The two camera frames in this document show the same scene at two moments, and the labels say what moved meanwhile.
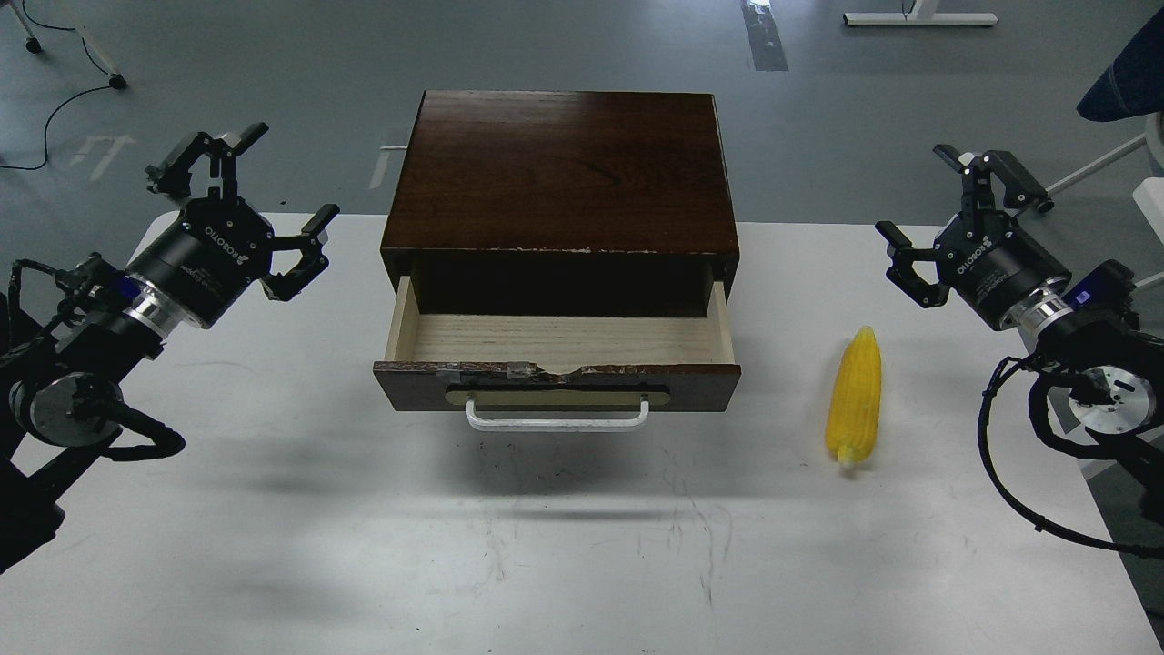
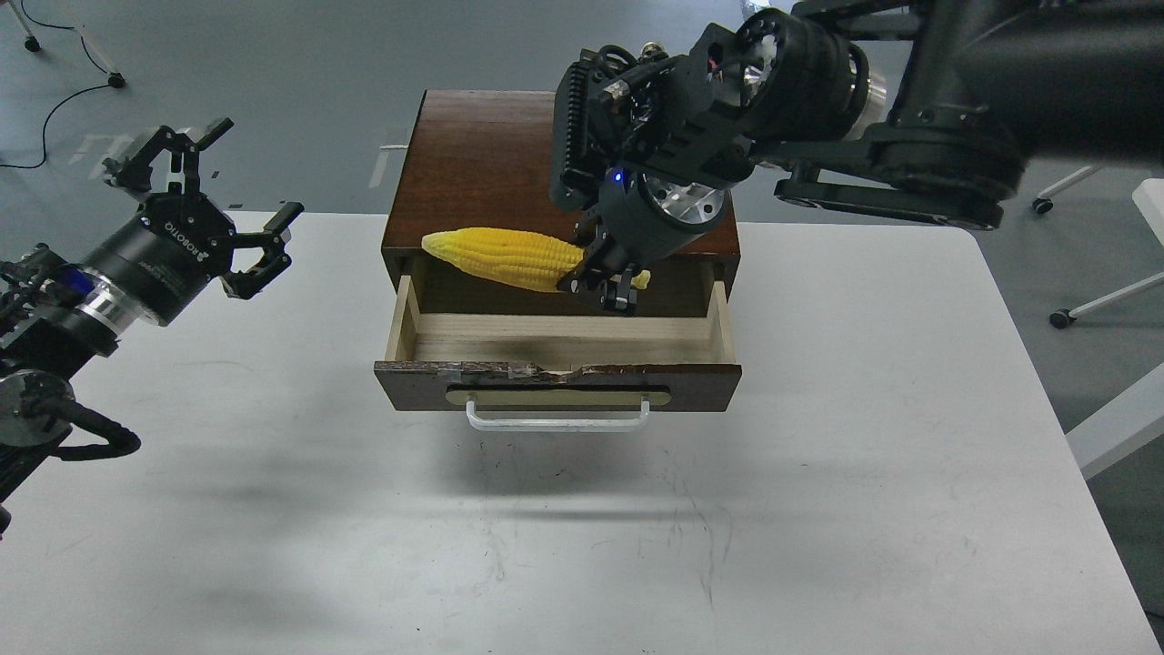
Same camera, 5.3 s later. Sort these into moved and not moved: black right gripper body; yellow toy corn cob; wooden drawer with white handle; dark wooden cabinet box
Moved: yellow toy corn cob; black right gripper body
Not moved: wooden drawer with white handle; dark wooden cabinet box
